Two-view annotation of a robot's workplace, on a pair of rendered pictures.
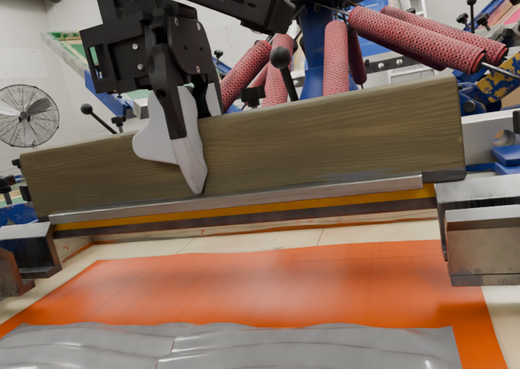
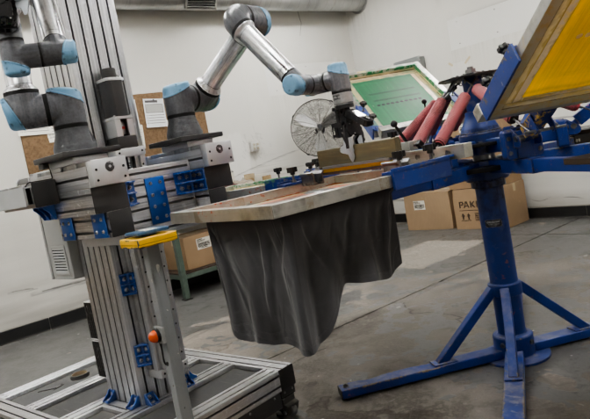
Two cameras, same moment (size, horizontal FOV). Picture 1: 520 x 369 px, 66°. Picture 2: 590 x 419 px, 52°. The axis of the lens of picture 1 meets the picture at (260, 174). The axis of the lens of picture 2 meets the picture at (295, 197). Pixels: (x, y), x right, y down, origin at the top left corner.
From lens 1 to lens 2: 1.90 m
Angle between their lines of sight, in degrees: 32
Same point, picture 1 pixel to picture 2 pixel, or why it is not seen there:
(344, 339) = not seen: hidden behind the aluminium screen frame
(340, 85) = (445, 128)
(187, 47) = (351, 128)
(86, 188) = (331, 160)
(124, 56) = (339, 130)
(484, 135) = (442, 151)
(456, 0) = not seen: outside the picture
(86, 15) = (384, 25)
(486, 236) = (387, 167)
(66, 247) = (327, 182)
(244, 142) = (362, 149)
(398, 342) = not seen: hidden behind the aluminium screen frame
